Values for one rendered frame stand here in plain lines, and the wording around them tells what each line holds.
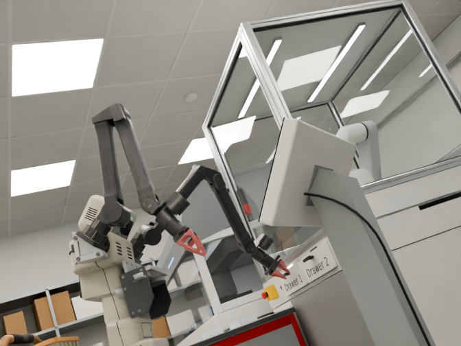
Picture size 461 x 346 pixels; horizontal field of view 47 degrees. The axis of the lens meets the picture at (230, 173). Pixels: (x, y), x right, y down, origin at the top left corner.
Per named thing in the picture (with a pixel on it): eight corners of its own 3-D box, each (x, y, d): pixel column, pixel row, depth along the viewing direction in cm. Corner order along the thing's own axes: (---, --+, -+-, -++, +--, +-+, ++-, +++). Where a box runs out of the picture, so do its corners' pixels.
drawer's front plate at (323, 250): (334, 268, 216) (323, 242, 219) (309, 283, 242) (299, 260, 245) (337, 266, 217) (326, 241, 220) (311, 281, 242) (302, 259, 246)
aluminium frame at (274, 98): (333, 231, 212) (241, 22, 244) (262, 285, 303) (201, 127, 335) (507, 174, 245) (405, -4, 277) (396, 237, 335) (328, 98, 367)
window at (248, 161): (324, 225, 222) (243, 40, 251) (266, 272, 298) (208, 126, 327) (326, 225, 222) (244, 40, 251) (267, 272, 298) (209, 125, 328)
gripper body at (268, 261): (281, 256, 255) (269, 247, 256) (271, 273, 251) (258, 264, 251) (277, 259, 261) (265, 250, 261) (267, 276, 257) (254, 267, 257)
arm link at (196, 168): (196, 156, 243) (205, 158, 234) (216, 175, 248) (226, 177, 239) (134, 234, 234) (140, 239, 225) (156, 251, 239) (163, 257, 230)
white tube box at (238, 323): (240, 326, 263) (237, 319, 264) (230, 331, 268) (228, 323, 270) (258, 320, 271) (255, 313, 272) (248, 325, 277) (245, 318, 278)
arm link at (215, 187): (201, 175, 245) (210, 178, 235) (211, 169, 247) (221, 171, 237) (239, 251, 258) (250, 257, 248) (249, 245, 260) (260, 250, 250)
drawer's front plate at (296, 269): (306, 284, 244) (297, 261, 247) (286, 296, 270) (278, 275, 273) (309, 283, 245) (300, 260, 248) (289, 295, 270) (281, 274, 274)
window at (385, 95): (326, 197, 220) (251, 30, 246) (325, 198, 220) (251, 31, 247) (483, 150, 249) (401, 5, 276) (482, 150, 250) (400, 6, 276)
